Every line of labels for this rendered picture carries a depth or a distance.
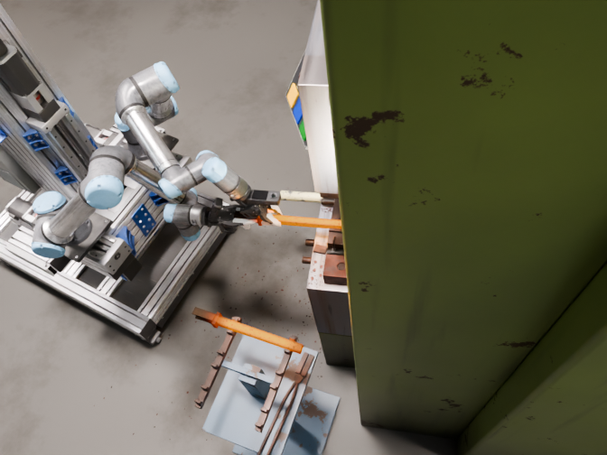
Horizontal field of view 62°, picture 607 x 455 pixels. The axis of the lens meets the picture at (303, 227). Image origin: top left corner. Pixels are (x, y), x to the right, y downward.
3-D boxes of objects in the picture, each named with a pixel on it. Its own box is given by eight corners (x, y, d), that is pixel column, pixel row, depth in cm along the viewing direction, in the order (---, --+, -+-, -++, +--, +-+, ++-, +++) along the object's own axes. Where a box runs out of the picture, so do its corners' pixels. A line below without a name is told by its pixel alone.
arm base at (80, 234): (51, 237, 213) (37, 226, 205) (74, 210, 219) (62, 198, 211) (76, 251, 208) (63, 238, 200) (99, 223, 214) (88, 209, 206)
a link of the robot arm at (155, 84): (136, 107, 227) (126, 72, 174) (166, 92, 230) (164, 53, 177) (152, 131, 229) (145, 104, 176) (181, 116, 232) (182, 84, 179)
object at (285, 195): (280, 202, 237) (278, 196, 232) (282, 193, 239) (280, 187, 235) (374, 209, 229) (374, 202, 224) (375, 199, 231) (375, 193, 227)
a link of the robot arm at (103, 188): (60, 233, 204) (132, 163, 175) (56, 265, 196) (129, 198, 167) (30, 224, 196) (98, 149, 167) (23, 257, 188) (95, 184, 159)
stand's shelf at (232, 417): (202, 431, 181) (201, 430, 179) (247, 329, 199) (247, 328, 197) (279, 461, 172) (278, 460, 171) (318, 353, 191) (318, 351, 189)
